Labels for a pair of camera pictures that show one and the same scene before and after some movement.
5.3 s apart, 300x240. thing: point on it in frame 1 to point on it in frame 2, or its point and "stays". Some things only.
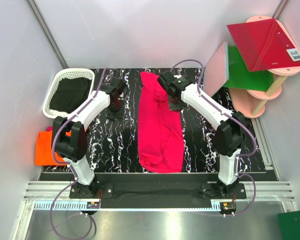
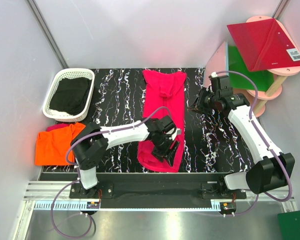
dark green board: (294, 225) stays
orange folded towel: (44, 151) stays
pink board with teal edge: (216, 71) stays
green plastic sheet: (239, 77) stays
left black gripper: (112, 116) to (160, 155)
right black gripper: (176, 107) to (198, 103)
